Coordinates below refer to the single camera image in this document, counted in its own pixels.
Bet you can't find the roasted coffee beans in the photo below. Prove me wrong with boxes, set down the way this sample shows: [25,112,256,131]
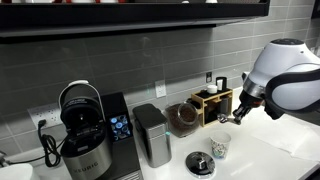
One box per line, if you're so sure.
[169,105,198,135]

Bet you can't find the black wall shelf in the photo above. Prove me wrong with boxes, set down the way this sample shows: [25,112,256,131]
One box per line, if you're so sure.
[0,0,271,38]

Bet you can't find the wooden coffee organizer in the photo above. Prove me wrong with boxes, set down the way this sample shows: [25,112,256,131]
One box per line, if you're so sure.
[190,87,234,128]

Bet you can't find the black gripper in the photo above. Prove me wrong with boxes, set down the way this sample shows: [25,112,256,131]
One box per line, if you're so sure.
[232,90,268,125]

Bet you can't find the black cylinder container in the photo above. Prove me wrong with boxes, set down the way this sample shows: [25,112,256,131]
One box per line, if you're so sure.
[215,76,228,92]

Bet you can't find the small white round cap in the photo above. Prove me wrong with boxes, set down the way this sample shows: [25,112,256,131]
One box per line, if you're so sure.
[206,84,219,95]

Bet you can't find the silver coffee spoon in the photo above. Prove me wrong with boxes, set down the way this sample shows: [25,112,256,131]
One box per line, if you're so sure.
[217,113,236,124]

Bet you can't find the black power cord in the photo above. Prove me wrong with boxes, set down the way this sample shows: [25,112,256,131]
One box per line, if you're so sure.
[0,119,68,168]

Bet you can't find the white double wall outlet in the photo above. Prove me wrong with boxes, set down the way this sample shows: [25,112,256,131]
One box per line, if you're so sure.
[27,102,64,130]

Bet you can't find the patterned white paper cup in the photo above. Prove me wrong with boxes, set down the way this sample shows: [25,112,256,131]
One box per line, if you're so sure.
[209,130,232,160]

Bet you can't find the Keurig coffee machine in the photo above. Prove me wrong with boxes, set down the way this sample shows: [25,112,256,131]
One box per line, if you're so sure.
[58,79,114,180]

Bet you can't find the black coffee machine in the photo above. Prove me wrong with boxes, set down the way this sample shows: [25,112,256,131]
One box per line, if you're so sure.
[99,92,144,180]

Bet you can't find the white paper sheet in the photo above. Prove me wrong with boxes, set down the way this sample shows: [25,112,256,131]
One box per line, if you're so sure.
[248,111,320,163]

